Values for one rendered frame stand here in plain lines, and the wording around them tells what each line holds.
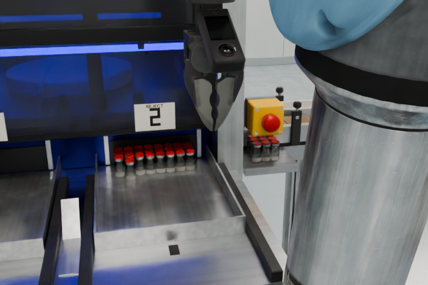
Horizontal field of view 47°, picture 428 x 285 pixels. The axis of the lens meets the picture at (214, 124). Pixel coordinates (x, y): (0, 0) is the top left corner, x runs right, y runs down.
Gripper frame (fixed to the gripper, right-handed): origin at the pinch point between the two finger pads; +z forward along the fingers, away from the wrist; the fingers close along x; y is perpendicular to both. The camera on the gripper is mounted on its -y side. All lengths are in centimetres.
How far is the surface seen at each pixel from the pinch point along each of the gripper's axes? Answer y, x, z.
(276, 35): 488, -177, 74
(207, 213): 9.4, -0.7, 21.4
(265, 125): 24.3, -16.5, 10.0
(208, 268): -6.8, 2.3, 21.6
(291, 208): 42, -31, 42
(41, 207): 18.1, 30.4, 21.4
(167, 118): 27.4, 4.5, 8.0
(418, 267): 92, -113, 110
